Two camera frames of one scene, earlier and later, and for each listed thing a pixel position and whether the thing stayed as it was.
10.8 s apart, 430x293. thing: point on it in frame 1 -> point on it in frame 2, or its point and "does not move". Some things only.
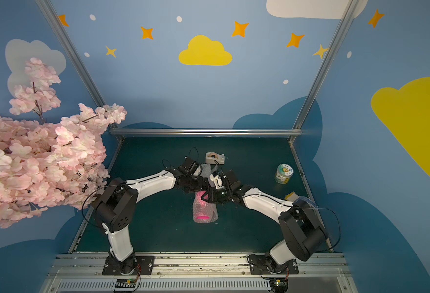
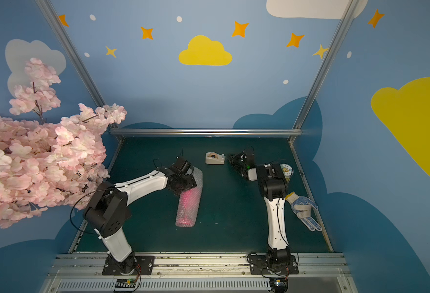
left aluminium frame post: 79,67 does not move
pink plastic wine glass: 204,211 -> 189,204
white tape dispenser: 211,157 does not move
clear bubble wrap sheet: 204,211 -> 189,201
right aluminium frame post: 343,22 does not move
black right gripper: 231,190 -> 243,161
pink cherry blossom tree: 33,163 does not move
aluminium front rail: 202,273 does not move
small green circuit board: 125,283 does not move
